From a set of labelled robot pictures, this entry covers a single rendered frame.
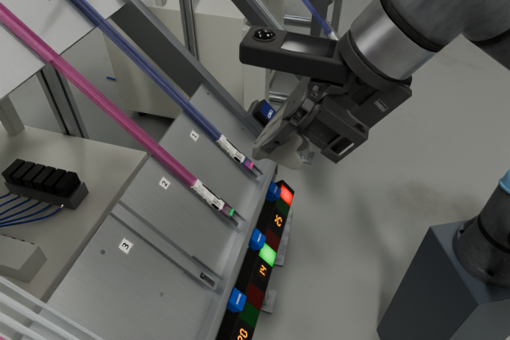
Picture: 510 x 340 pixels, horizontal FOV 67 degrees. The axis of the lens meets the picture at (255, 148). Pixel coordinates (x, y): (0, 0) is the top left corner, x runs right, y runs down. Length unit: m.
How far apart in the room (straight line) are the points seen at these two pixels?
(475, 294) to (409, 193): 0.93
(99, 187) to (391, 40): 0.70
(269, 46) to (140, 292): 0.33
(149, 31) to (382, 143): 1.45
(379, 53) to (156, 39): 0.45
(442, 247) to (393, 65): 0.61
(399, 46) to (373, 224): 1.30
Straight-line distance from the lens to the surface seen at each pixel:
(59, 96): 0.99
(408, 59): 0.37
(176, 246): 0.57
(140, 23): 0.72
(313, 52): 0.40
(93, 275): 0.51
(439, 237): 0.94
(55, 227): 0.87
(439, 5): 0.35
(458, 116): 2.28
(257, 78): 1.00
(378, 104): 0.42
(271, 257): 0.71
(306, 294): 1.41
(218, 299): 0.58
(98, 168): 0.95
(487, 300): 0.89
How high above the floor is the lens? 1.25
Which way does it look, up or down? 43 degrees down
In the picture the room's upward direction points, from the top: straight up
